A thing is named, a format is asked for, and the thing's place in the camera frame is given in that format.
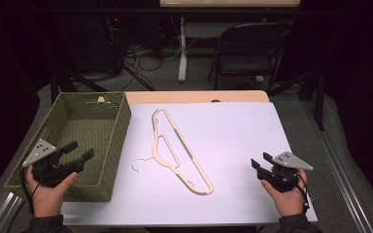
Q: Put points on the aluminium rail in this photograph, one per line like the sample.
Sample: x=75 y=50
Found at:
x=336 y=161
x=5 y=212

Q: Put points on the white table leg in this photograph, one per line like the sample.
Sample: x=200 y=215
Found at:
x=183 y=51

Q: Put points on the person's right hand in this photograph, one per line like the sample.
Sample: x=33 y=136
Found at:
x=286 y=197

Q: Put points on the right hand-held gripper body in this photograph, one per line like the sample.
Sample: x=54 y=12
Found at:
x=283 y=171

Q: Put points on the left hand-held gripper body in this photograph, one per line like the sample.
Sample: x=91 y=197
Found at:
x=47 y=163

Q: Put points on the light wooden table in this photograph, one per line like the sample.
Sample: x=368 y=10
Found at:
x=194 y=96

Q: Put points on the beige plastic clothes hanger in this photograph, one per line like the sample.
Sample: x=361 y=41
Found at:
x=178 y=152

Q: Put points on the green woven basket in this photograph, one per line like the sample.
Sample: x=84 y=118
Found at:
x=87 y=142

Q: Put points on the white paper sheet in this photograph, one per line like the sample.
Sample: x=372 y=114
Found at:
x=226 y=139

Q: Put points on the black folding chair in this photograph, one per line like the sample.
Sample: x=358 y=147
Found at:
x=249 y=51

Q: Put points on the person's left hand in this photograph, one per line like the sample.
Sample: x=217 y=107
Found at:
x=50 y=194

